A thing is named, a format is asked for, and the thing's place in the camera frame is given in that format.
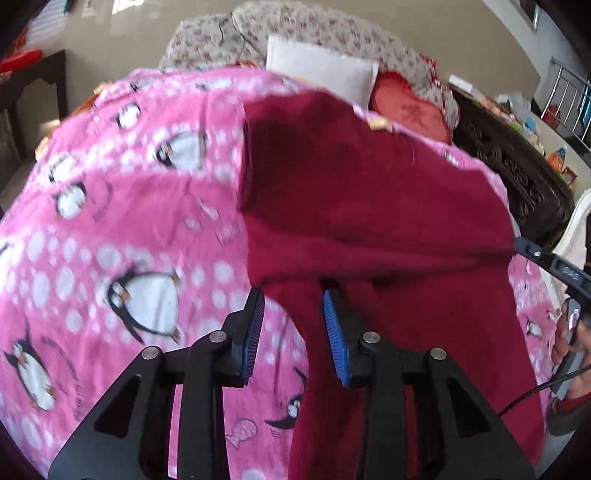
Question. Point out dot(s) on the white pillow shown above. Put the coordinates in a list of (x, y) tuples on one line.
[(318, 67)]

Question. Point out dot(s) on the pink penguin print blanket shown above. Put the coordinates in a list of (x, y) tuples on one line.
[(138, 221)]

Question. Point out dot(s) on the dark carved wooden furniture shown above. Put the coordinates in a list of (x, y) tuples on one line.
[(508, 161)]

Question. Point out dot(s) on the person's right hand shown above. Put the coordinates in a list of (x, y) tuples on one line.
[(561, 341)]

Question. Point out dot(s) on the dark wooden side table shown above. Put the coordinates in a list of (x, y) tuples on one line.
[(32, 97)]

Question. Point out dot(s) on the red heart cushion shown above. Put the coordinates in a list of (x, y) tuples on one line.
[(411, 106)]

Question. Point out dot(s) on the dark red knit garment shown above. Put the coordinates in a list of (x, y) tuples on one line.
[(369, 194)]

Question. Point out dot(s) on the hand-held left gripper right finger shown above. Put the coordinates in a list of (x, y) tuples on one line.
[(334, 332)]

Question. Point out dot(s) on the metal railing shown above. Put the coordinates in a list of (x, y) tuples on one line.
[(565, 97)]

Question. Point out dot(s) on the floral quilt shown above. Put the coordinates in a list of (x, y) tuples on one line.
[(314, 27)]

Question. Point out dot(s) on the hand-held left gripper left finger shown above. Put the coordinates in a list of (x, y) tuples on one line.
[(253, 332)]

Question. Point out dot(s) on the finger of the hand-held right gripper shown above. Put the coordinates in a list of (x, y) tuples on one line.
[(531, 251)]

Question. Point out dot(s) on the white plastic chair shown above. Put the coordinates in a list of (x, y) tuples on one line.
[(577, 230)]

